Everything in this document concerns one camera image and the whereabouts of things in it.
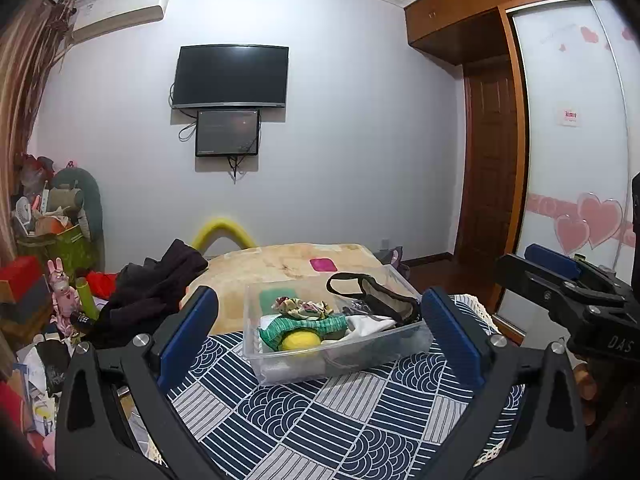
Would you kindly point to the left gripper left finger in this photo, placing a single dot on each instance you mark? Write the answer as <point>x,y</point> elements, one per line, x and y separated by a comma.
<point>181,335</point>

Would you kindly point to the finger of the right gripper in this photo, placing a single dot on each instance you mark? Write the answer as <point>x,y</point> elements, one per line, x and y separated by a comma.
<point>554,292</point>
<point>560,262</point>

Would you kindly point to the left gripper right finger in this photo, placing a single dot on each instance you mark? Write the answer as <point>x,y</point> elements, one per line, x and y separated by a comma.
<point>460,338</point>

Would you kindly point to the black chain hat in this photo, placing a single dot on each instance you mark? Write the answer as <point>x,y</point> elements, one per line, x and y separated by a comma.
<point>379,300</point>

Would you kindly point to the green knitted cloth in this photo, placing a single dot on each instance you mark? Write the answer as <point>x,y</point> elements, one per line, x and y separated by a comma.
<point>333,327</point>

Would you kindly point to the white sock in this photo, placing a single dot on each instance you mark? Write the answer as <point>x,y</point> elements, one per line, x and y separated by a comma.
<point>366,325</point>

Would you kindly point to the yellow plush ball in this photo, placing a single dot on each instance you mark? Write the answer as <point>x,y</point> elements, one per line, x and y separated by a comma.
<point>300,340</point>

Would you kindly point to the floral fabric scrunchie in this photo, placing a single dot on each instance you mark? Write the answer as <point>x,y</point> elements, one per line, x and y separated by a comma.
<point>300,309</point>

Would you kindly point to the yellow green sponge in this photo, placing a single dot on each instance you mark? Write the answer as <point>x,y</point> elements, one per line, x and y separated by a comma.
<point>269,296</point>

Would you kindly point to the white foam block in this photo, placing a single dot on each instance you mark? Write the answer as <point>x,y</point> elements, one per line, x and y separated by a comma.
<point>280,367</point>

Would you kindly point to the right hand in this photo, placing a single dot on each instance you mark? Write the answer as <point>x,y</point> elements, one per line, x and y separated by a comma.
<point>586,385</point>

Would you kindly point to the black clothing pile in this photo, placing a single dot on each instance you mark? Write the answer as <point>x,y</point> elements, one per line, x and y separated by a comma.
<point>145,295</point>

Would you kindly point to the beige patterned blanket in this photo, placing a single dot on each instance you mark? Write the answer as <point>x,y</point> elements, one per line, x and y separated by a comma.
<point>230,274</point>

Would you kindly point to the blue white patterned cloth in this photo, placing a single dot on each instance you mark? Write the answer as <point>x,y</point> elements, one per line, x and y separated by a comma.
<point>382,423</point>

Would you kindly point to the clear plastic storage bin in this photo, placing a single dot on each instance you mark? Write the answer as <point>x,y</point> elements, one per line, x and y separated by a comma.
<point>349,354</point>

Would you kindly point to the yellow foam arch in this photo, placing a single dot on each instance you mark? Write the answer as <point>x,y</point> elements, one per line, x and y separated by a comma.
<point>219,227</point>

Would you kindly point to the pink rabbit doll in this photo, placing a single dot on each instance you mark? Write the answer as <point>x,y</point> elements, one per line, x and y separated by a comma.
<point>65,299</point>

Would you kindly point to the brown wooden door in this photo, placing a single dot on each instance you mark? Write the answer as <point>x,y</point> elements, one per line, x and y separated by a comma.
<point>490,164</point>

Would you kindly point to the green cardboard box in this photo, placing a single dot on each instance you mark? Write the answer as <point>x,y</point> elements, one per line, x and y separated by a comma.
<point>78,254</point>

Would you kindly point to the dark green cushion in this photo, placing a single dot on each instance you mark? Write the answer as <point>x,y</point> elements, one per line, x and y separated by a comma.
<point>90,212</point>

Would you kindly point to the red box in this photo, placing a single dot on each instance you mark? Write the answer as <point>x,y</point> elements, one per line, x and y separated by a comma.
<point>17,277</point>

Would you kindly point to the white sliding wardrobe door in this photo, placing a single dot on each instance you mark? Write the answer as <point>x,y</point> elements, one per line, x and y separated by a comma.
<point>581,71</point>

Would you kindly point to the wooden overhead cabinet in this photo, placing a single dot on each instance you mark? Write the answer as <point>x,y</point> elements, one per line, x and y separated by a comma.
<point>459,31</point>

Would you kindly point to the white air conditioner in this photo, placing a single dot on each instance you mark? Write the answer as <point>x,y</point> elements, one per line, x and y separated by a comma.
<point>104,16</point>

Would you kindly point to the striped brown curtain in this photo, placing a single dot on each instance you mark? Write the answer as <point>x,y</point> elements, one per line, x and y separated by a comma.
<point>30,46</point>

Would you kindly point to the small black wall monitor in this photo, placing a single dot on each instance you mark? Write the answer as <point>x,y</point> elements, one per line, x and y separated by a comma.
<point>227,133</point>

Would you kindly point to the large black wall television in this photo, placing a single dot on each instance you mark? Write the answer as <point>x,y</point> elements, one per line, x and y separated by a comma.
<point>230,75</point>

